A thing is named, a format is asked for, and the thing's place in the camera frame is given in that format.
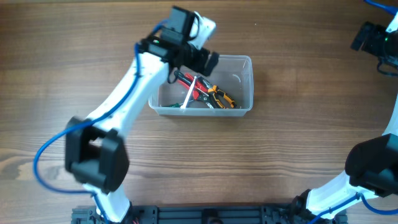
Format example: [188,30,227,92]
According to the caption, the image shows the black red screwdriver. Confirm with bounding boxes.
[174,70,208,100]

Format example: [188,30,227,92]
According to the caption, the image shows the orange black long-nose pliers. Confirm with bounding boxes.
[198,77,237,109]

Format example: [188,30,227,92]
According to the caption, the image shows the red handled wire stripper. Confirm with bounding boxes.
[174,71,214,108]

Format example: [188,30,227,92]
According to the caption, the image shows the silver L-shaped socket wrench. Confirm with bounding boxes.
[178,73,200,109]

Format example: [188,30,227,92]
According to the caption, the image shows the green handled screwdriver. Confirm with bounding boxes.
[163,100,194,108]

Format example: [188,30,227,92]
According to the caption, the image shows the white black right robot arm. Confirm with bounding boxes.
[288,22,397,223]

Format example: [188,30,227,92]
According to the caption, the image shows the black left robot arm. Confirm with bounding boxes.
[65,6,219,223]

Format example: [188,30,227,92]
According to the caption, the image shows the clear plastic container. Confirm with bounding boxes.
[149,55,254,116]

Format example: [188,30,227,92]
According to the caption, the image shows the blue left camera cable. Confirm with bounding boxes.
[32,19,170,224]

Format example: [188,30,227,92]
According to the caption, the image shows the blue camera cable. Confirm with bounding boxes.
[32,19,170,224]
[307,0,398,224]

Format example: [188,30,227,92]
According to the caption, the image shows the blue right camera cable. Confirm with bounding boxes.
[307,0,398,224]

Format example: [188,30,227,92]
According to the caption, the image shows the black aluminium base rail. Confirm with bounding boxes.
[71,203,348,224]

